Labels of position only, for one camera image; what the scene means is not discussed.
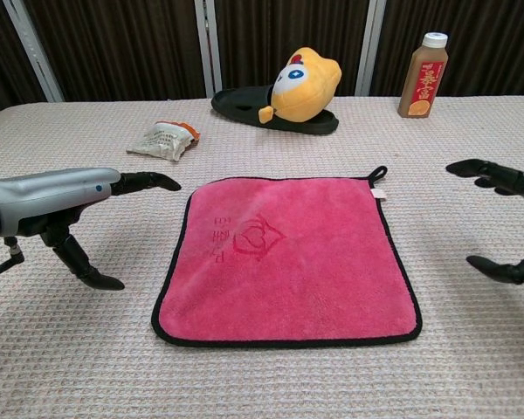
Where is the black slipper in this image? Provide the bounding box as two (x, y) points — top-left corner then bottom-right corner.
(210, 84), (340, 136)

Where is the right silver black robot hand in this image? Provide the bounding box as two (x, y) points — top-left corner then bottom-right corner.
(445, 158), (524, 285)

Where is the pink and grey towel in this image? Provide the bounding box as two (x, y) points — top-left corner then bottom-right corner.
(150, 165), (424, 349)

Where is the dark ribbed partition panel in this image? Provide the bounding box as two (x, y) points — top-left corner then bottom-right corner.
(0, 0), (49, 123)
(24, 0), (207, 102)
(370, 0), (524, 97)
(213, 0), (371, 98)

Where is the brown drink bottle white cap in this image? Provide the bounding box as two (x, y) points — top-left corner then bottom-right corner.
(397, 31), (449, 120)

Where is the beige woven tablecloth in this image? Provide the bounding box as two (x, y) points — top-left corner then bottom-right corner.
(0, 94), (524, 419)

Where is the yellow plush toy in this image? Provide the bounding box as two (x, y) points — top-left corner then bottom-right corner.
(258, 46), (343, 125)

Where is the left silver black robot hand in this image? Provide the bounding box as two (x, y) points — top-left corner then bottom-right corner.
(0, 168), (183, 292)

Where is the silver partition post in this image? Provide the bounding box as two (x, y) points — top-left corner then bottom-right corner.
(2, 0), (66, 104)
(355, 0), (388, 97)
(193, 0), (224, 100)

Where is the crumpled snack packet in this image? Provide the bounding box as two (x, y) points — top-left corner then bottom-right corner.
(126, 120), (201, 163)

